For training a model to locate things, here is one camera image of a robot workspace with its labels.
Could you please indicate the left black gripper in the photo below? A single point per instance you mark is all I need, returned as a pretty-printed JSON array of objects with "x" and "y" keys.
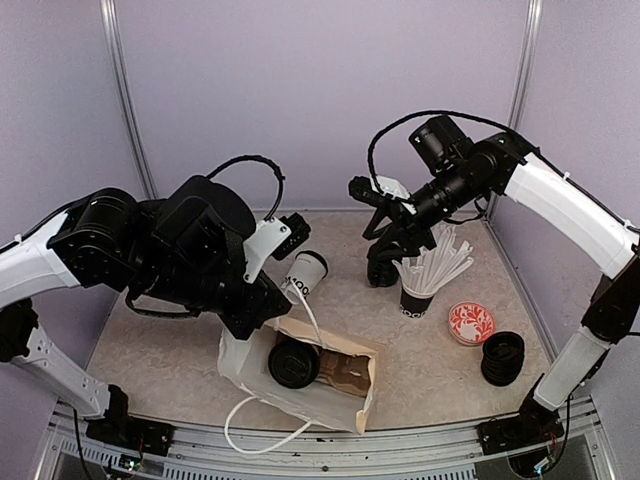
[{"x": 266, "y": 301}]

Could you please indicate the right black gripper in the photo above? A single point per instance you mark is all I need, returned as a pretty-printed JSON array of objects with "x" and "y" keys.
[{"x": 411, "y": 230}]

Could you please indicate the brown cardboard cup carrier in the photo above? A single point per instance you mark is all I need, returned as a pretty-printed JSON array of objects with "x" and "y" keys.
[{"x": 345, "y": 373}]

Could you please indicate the brown paper bag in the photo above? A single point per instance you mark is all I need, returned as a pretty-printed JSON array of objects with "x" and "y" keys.
[{"x": 245, "y": 364}]

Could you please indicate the stack of black cup lids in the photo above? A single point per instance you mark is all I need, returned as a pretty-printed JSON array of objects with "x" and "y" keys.
[{"x": 503, "y": 358}]

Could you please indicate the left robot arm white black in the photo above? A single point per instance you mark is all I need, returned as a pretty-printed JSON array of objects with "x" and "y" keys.
[{"x": 200, "y": 249}]

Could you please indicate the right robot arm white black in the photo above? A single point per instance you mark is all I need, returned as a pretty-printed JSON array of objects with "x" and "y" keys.
[{"x": 471, "y": 157}]

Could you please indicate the stack of black cup sleeves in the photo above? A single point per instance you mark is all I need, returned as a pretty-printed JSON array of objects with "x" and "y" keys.
[{"x": 382, "y": 273}]

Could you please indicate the black cup holding straws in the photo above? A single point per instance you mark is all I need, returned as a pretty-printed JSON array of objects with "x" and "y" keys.
[{"x": 414, "y": 305}]

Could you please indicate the red white patterned bowl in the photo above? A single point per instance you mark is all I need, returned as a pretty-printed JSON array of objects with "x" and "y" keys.
[{"x": 470, "y": 323}]

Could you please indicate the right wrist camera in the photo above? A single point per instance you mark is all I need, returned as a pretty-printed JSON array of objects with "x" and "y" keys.
[{"x": 381, "y": 192}]

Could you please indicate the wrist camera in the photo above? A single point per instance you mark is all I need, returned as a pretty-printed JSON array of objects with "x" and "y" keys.
[
  {"x": 381, "y": 192},
  {"x": 277, "y": 238}
]

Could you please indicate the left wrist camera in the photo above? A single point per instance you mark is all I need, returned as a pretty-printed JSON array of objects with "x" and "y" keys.
[{"x": 277, "y": 238}]

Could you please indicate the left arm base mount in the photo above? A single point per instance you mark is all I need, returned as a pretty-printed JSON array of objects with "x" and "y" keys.
[{"x": 130, "y": 435}]

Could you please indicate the aluminium front frame rail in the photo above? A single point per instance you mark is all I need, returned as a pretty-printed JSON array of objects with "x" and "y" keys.
[{"x": 446, "y": 451}]

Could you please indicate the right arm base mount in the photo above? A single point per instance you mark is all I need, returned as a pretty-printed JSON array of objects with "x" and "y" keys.
[{"x": 531, "y": 425}]

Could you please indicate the right aluminium corner post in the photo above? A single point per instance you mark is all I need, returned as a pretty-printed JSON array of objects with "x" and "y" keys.
[{"x": 510, "y": 111}]

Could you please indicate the aluminium corner post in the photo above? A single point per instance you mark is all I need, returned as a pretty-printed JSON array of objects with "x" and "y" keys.
[
  {"x": 510, "y": 111},
  {"x": 109, "y": 15}
]

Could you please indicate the left aluminium corner post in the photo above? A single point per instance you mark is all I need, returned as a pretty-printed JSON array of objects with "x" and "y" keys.
[{"x": 109, "y": 15}]

